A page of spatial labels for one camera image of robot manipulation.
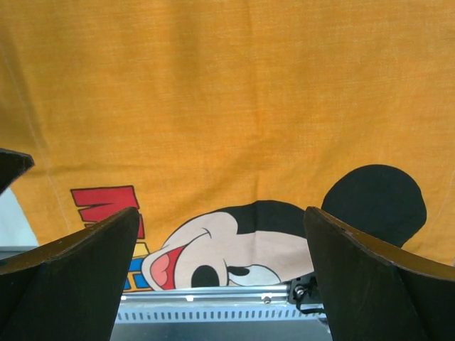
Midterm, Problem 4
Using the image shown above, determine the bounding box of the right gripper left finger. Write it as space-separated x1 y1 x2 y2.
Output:
1 207 139 340

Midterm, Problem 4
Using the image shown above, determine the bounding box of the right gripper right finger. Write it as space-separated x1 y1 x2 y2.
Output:
304 207 454 340

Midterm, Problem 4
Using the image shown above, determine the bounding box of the orange Mickey Mouse placemat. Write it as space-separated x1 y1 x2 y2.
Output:
1 1 454 293

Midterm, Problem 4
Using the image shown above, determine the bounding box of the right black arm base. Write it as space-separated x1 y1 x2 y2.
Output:
287 272 325 315

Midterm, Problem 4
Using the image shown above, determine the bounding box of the aluminium mounting rail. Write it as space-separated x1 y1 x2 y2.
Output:
1 247 289 312

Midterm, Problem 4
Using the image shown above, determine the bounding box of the perforated grey cable duct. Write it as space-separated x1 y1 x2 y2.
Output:
115 305 326 324

